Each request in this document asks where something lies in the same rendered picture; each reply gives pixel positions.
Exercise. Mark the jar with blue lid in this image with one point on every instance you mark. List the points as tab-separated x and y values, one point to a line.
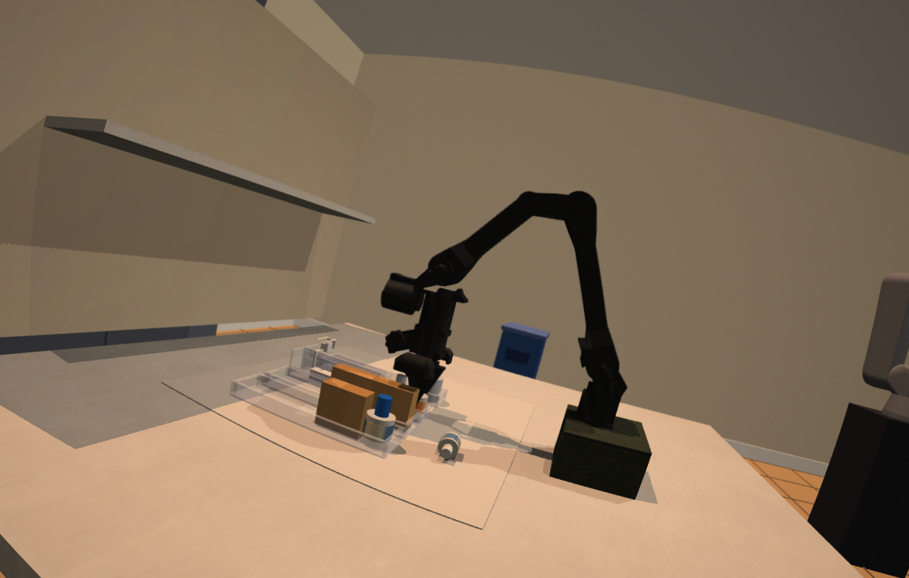
380	422

